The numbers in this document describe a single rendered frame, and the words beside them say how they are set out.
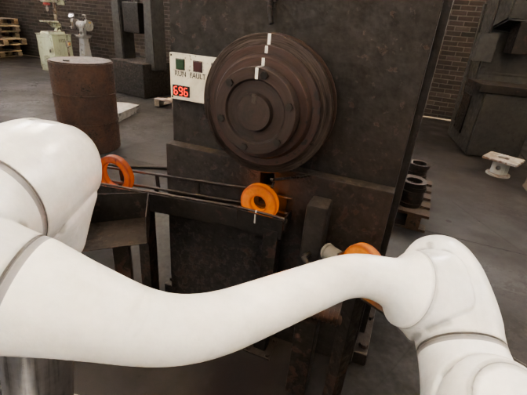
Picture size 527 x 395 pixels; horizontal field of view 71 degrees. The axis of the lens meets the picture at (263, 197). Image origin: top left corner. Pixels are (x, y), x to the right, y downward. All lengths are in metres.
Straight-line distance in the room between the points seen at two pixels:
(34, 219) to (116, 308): 0.13
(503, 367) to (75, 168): 0.49
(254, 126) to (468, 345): 0.92
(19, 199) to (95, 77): 3.61
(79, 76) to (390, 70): 3.12
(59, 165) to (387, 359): 1.75
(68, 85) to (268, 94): 2.99
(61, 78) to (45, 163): 3.59
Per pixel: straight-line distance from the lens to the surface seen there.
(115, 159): 1.78
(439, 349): 0.50
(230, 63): 1.31
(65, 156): 0.48
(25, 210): 0.40
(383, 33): 1.34
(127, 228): 1.57
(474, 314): 0.51
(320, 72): 1.23
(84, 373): 1.87
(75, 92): 4.00
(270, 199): 1.41
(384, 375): 1.91
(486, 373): 0.44
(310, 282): 0.41
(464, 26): 7.30
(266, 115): 1.20
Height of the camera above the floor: 1.40
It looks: 26 degrees down
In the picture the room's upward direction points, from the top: 5 degrees clockwise
